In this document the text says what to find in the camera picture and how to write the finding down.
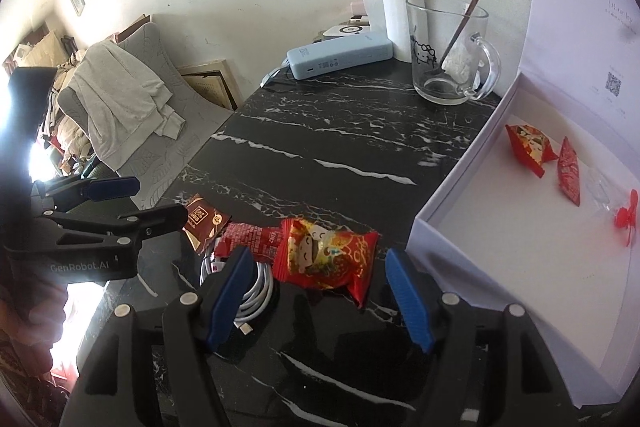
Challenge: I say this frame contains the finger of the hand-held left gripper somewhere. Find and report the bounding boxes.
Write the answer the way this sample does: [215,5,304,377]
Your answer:
[31,176,141,210]
[34,204,188,254]

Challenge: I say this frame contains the white crumpled tissue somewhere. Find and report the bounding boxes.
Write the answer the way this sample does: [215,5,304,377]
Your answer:
[440,43,478,84]

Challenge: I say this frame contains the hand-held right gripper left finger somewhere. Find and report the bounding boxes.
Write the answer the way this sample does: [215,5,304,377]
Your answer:
[60,246,257,427]

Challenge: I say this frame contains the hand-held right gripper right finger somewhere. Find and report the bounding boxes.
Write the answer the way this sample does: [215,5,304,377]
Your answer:
[385,248,583,427]

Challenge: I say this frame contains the pile of clothes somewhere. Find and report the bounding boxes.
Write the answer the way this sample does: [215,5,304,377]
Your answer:
[2,14,91,172]

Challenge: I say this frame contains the person's left hand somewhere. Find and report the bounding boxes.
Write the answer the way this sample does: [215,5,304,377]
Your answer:
[0,289,66,358]

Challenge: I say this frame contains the red fan propeller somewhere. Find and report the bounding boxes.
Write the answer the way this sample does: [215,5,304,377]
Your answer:
[614,189,640,248]

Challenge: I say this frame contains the brown snack packet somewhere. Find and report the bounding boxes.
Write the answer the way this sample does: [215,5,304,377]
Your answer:
[181,193,233,255]

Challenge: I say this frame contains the light blue power bank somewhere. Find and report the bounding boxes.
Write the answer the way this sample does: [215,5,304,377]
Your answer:
[286,37,397,81]

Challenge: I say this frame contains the small red cartoon snack packet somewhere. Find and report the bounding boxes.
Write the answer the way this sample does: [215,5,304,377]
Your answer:
[505,124,559,179]

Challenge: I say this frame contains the large red cartoon snack packet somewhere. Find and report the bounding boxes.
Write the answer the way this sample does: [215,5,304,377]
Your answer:
[272,218,380,309]

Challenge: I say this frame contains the white gift box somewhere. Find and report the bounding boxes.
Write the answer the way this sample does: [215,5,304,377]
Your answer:
[405,0,640,410]

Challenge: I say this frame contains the plain red snack packet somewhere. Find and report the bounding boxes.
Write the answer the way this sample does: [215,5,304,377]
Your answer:
[556,137,582,206]

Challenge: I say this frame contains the wooden framed certificate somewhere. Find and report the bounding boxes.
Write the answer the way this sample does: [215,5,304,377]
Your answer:
[177,58,244,112]

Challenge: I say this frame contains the metal spoon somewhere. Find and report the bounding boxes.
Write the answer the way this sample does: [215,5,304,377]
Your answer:
[425,0,483,78]

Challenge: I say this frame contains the small white round-dial device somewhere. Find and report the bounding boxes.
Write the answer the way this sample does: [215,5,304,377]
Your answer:
[320,24,373,42]

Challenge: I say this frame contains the grey padded chair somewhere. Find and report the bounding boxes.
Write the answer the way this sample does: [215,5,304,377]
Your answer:
[57,19,236,212]

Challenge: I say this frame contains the glass mug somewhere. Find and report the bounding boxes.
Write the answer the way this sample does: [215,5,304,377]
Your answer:
[405,0,502,106]

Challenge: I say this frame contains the long red snack packet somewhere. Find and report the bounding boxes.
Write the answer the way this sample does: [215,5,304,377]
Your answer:
[215,223,286,264]

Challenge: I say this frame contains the light grey garment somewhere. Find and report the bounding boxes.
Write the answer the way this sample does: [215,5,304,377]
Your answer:
[67,41,186,171]

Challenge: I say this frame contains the white paper towel roll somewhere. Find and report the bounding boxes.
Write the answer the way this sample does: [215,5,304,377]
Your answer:
[378,0,423,62]

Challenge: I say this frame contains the white coiled cable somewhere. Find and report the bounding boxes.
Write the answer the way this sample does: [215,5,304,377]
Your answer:
[199,252,275,338]

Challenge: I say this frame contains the grey charging cable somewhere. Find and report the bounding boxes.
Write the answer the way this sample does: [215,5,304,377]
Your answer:
[259,62,291,88]

